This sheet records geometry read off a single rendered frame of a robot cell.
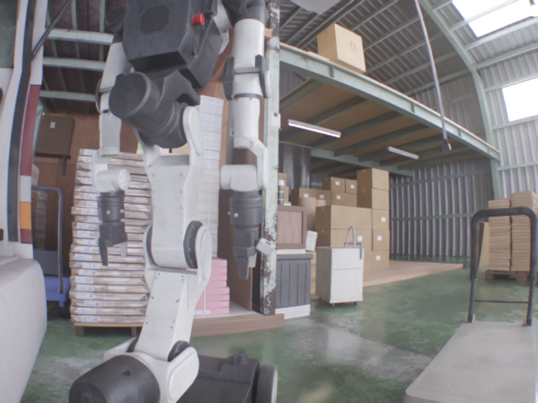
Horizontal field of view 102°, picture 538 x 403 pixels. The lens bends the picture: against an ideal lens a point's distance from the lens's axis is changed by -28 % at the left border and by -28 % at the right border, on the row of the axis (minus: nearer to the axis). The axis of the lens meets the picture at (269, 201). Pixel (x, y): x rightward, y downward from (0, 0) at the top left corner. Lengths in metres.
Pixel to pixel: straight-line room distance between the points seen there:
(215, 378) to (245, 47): 0.98
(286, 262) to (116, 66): 1.78
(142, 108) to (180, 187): 0.27
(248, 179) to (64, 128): 5.51
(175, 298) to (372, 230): 4.37
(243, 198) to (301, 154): 6.28
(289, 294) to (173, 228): 1.60
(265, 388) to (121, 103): 0.88
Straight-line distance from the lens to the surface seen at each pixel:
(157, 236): 0.87
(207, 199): 2.40
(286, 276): 2.29
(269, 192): 2.12
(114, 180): 0.94
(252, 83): 0.80
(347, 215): 4.56
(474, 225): 1.60
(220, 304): 2.09
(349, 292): 2.76
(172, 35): 0.81
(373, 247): 5.01
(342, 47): 4.27
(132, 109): 0.67
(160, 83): 0.73
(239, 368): 1.02
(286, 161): 6.73
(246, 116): 0.78
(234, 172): 0.77
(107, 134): 0.96
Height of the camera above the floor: 0.65
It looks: 6 degrees up
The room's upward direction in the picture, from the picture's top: 1 degrees clockwise
